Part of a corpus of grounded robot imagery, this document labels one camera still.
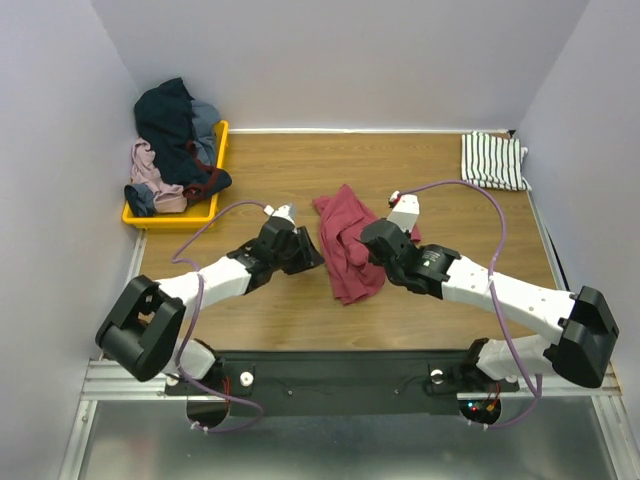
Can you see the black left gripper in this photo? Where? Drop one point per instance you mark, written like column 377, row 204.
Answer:
column 308, row 256

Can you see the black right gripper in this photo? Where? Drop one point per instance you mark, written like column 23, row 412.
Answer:
column 382, row 245

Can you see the red tank top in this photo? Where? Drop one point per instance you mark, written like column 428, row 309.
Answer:
column 343, row 216

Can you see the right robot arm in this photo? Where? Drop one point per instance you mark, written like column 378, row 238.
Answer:
column 573, row 334

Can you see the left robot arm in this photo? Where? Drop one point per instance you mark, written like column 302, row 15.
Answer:
column 141, row 332

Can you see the striped folded tank top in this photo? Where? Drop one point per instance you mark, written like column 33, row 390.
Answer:
column 492, row 162

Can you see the yellow plastic bin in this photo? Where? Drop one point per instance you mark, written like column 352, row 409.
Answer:
column 195, row 216

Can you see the maroon trimmed dark garment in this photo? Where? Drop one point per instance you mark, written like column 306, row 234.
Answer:
column 210, row 182

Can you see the grey blue garment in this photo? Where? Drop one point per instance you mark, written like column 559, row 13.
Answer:
column 204, row 117

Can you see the pink garment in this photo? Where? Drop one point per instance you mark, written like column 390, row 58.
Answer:
column 148, row 194

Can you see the dark navy garment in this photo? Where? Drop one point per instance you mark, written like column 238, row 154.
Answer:
column 163, row 117

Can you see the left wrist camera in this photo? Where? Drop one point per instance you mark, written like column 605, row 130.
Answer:
column 286, row 212

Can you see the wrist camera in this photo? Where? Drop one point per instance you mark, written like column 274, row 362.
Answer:
column 286, row 212
column 405, row 211

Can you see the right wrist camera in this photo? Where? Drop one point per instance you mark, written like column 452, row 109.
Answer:
column 405, row 211

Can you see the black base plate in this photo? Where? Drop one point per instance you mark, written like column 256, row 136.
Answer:
column 322, row 383

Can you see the aluminium frame rail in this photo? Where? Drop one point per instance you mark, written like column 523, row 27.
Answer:
column 107, row 381

